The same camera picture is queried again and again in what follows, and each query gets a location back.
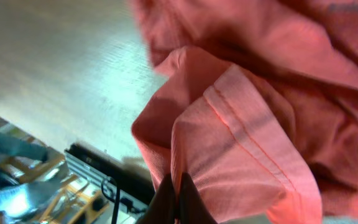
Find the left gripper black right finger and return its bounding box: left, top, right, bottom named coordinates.
left=178, top=173, right=217, bottom=224

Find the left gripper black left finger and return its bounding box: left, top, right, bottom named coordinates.
left=136, top=174, right=176, bottom=224

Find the orange printed t-shirt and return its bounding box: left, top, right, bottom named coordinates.
left=132, top=0, right=358, bottom=223

